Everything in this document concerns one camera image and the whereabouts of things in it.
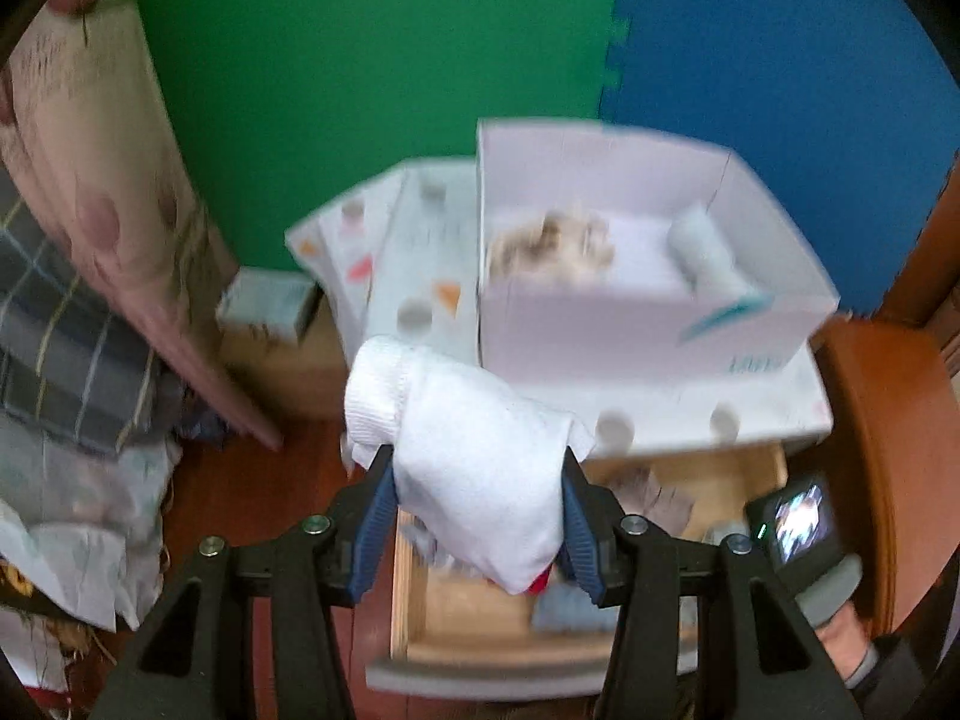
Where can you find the white cardboard box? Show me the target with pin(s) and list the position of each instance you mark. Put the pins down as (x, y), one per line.
(642, 320)

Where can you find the grey white nightstand cabinet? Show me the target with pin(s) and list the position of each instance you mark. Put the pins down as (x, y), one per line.
(397, 253)

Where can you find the plaid grey blanket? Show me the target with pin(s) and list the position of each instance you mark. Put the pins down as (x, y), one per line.
(70, 366)

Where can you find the brown patterned garment in box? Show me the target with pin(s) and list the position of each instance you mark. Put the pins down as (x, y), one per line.
(561, 247)

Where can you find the white garment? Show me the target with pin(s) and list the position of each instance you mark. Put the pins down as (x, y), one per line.
(478, 463)

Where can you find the pink floral bedding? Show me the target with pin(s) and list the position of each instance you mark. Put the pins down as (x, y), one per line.
(86, 137)

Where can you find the green foam floor mat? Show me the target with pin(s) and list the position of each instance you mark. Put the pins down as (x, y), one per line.
(278, 105)

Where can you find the grey ribbed knit garment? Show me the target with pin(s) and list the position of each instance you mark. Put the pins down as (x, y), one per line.
(563, 608)

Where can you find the wooden drawer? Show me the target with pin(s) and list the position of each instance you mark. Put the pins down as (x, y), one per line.
(460, 638)

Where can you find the small light blue box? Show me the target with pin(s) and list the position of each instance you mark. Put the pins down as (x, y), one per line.
(268, 304)

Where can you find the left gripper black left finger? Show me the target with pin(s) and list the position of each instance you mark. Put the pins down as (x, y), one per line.
(192, 657)

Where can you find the blue foam floor mat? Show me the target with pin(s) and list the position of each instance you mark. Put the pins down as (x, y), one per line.
(842, 107)

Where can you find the taupe tied garment bundle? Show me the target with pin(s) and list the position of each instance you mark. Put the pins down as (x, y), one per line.
(639, 492)

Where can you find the brown wooden chair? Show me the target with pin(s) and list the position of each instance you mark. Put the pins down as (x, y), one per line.
(894, 448)

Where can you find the light grey garment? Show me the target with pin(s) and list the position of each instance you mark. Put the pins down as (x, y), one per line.
(704, 255)

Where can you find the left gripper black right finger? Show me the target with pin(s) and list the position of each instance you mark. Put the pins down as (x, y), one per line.
(758, 657)

